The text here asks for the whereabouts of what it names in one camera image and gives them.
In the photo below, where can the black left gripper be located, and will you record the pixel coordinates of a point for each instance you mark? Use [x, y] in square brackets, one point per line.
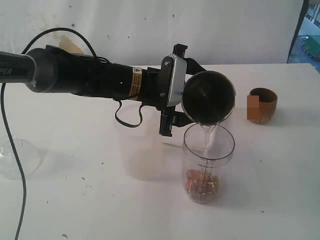
[169, 117]

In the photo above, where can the stainless steel cup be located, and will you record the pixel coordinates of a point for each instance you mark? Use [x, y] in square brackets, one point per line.
[208, 98]

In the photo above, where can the brown wooden cup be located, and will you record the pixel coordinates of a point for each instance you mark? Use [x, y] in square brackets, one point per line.
[261, 105]

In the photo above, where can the wooden pieces pile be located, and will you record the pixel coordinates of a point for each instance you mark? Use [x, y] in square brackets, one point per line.
[201, 186]

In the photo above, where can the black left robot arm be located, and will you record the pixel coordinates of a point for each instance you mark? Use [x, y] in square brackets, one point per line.
[54, 70]

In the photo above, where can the clear measuring beaker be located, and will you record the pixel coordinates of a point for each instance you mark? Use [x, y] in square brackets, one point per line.
[213, 161]

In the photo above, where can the white plastic tray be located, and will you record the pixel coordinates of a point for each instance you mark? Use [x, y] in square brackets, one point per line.
[209, 136]

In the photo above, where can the translucent plastic container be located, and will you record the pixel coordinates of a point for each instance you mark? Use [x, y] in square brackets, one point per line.
[143, 153]

